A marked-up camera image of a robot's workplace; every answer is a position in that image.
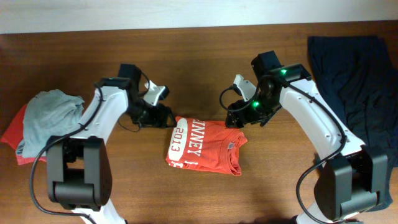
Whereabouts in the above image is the red printed t-shirt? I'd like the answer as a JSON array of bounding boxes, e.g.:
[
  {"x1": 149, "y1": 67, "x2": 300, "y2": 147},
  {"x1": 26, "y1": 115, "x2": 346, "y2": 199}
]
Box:
[{"x1": 165, "y1": 116, "x2": 248, "y2": 176}]

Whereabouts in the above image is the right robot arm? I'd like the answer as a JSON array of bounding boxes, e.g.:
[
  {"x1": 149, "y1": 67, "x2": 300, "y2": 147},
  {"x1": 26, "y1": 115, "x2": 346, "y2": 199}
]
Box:
[{"x1": 225, "y1": 51, "x2": 387, "y2": 223}]

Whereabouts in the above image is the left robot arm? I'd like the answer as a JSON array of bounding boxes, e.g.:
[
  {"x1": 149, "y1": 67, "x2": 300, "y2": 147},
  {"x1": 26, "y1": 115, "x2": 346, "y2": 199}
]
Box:
[{"x1": 45, "y1": 64, "x2": 177, "y2": 223}]

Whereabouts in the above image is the dark navy garment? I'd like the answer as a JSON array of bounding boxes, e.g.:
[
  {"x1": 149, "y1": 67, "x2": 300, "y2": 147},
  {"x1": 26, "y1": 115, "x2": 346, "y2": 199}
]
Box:
[{"x1": 307, "y1": 35, "x2": 398, "y2": 212}]

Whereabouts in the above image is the grey folded t-shirt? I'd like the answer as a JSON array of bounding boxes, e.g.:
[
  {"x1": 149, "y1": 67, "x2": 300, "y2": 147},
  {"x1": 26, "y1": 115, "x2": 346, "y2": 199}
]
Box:
[{"x1": 16, "y1": 89, "x2": 85, "y2": 158}]

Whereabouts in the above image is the red folded garment under grey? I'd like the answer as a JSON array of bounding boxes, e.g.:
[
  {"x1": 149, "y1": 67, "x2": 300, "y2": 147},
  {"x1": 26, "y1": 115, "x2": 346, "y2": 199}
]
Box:
[{"x1": 1, "y1": 105, "x2": 49, "y2": 166}]

